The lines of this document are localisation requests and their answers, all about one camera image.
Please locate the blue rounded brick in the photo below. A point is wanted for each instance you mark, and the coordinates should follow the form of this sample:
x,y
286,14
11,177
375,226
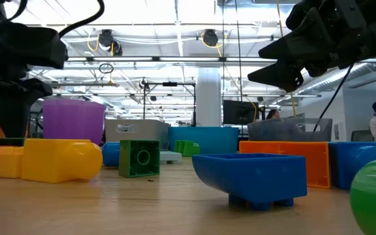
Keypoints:
x,y
351,163
110,154

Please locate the dark green brick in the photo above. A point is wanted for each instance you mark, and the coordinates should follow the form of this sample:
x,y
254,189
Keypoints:
x,y
11,142

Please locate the teal storage bin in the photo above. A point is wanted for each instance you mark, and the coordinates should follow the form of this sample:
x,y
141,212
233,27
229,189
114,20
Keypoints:
x,y
214,138

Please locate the blue scoop-shaped brick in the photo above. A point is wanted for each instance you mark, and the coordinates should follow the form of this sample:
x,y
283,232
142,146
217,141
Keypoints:
x,y
253,176

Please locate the small green brick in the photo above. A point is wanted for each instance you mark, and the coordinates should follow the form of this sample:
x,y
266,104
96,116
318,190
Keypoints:
x,y
186,147

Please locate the light gray storage bin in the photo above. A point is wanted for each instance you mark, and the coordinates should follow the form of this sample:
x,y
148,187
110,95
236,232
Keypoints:
x,y
152,130

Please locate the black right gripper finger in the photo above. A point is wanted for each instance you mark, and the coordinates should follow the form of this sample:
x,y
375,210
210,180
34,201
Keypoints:
x,y
279,75
299,39

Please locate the black computer monitor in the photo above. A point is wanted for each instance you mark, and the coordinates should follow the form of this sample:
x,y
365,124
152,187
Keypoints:
x,y
238,112

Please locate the white building column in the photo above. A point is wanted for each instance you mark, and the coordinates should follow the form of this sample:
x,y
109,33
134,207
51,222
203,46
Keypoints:
x,y
209,98

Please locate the green square brick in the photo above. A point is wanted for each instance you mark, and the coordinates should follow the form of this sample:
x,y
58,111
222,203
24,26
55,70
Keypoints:
x,y
139,171

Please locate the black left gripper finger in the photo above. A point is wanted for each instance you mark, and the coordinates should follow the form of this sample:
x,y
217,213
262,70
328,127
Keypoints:
x,y
15,111

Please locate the pale cyan brick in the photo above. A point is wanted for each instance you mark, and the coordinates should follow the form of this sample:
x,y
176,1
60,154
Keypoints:
x,y
170,157

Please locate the gray office chair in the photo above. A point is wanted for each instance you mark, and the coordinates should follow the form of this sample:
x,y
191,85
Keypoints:
x,y
361,136

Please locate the orange brick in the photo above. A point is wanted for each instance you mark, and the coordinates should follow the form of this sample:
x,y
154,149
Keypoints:
x,y
286,163

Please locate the large yellow rounded brick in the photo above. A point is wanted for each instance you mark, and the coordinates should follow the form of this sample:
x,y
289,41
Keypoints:
x,y
54,160

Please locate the purple plastic bucket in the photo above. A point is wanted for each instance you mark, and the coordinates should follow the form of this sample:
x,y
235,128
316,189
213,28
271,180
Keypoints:
x,y
73,120

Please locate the dark gray storage bin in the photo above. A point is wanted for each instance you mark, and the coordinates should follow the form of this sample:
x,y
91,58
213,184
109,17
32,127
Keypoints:
x,y
289,132

